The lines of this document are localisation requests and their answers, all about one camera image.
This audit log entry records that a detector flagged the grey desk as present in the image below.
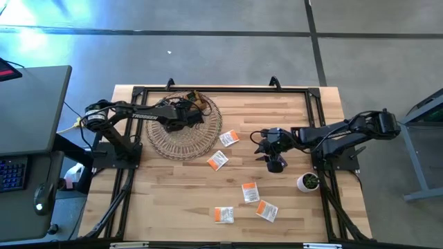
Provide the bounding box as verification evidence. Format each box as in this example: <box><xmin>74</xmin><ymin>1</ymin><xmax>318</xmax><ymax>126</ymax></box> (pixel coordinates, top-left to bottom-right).
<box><xmin>0</xmin><ymin>64</ymin><xmax>73</xmax><ymax>243</ymax></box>

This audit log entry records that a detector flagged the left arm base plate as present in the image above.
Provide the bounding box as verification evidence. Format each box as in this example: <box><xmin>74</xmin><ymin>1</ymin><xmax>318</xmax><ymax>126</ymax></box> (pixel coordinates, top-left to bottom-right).
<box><xmin>91</xmin><ymin>142</ymin><xmax>142</xmax><ymax>169</ymax></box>

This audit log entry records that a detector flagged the yellow cable connector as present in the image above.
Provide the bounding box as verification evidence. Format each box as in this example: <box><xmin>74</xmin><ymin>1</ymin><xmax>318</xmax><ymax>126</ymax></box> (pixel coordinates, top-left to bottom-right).
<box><xmin>57</xmin><ymin>116</ymin><xmax>86</xmax><ymax>135</ymax></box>

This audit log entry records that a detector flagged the grey metal table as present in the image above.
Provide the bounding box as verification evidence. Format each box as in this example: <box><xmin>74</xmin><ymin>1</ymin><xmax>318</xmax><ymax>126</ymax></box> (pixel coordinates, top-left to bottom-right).
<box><xmin>397</xmin><ymin>88</ymin><xmax>443</xmax><ymax>203</ymax></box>

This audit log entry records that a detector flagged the black computer mouse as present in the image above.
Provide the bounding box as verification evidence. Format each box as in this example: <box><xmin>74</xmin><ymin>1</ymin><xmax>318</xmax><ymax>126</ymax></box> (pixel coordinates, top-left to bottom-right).
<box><xmin>33</xmin><ymin>182</ymin><xmax>56</xmax><ymax>217</ymax></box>

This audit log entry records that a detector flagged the black desk support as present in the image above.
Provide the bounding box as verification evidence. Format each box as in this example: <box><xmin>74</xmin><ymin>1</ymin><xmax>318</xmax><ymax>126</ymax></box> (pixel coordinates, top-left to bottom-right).
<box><xmin>51</xmin><ymin>134</ymin><xmax>94</xmax><ymax>194</ymax></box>

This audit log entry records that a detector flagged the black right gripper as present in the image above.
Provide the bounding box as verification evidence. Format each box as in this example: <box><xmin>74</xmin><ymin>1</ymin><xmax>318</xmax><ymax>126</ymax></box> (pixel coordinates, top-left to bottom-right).
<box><xmin>254</xmin><ymin>127</ymin><xmax>295</xmax><ymax>174</ymax></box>

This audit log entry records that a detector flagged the black device with red stripe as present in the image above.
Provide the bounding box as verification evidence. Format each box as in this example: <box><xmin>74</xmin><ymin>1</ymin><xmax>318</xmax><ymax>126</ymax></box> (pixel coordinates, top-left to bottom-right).
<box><xmin>0</xmin><ymin>57</ymin><xmax>23</xmax><ymax>83</ymax></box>

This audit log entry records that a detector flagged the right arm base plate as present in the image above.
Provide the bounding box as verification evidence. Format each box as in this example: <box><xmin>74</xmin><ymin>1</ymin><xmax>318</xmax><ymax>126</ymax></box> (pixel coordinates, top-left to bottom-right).
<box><xmin>309</xmin><ymin>143</ymin><xmax>367</xmax><ymax>171</ymax></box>

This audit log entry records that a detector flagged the small plant in white pot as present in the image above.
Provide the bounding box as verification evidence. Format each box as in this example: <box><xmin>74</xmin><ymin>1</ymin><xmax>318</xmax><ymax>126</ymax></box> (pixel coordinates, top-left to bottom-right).
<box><xmin>296</xmin><ymin>172</ymin><xmax>321</xmax><ymax>194</ymax></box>

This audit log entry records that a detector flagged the black keyboard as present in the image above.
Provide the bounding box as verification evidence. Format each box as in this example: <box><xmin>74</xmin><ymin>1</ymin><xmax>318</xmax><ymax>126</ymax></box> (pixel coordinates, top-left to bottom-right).
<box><xmin>0</xmin><ymin>156</ymin><xmax>28</xmax><ymax>193</ymax></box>

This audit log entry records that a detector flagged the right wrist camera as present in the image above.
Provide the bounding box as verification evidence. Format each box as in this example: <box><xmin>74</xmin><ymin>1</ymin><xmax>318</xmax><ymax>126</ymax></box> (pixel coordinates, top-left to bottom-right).
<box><xmin>268</xmin><ymin>128</ymin><xmax>289</xmax><ymax>145</ymax></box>

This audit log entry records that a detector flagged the white and pink object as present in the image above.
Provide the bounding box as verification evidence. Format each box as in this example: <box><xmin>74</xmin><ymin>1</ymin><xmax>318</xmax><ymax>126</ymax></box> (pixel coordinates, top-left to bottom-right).
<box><xmin>63</xmin><ymin>162</ymin><xmax>85</xmax><ymax>190</ymax></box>

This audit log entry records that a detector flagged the round woven wicker placemat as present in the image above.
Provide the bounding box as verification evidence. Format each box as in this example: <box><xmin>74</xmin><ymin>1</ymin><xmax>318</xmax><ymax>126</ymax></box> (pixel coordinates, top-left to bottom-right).
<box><xmin>145</xmin><ymin>90</ymin><xmax>224</xmax><ymax>161</ymax></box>

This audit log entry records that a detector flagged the white orange Tazo tea packet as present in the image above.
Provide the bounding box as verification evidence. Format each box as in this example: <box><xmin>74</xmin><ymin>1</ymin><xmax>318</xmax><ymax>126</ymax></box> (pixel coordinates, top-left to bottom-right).
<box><xmin>255</xmin><ymin>199</ymin><xmax>279</xmax><ymax>223</ymax></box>
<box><xmin>206</xmin><ymin>149</ymin><xmax>230</xmax><ymax>172</ymax></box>
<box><xmin>241</xmin><ymin>181</ymin><xmax>261</xmax><ymax>204</ymax></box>
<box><xmin>219</xmin><ymin>129</ymin><xmax>240</xmax><ymax>148</ymax></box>
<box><xmin>214</xmin><ymin>206</ymin><xmax>235</xmax><ymax>224</ymax></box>

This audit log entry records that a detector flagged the black aluminium table frame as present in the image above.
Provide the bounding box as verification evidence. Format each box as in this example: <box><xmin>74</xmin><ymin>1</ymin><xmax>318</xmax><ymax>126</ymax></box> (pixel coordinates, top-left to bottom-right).
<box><xmin>78</xmin><ymin>85</ymin><xmax>373</xmax><ymax>243</ymax></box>

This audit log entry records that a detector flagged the silver metal bracket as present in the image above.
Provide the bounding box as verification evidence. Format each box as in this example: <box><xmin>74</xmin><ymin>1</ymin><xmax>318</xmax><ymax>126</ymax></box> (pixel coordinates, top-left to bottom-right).
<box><xmin>302</xmin><ymin>243</ymin><xmax>343</xmax><ymax>249</ymax></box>
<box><xmin>109</xmin><ymin>241</ymin><xmax>150</xmax><ymax>249</ymax></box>

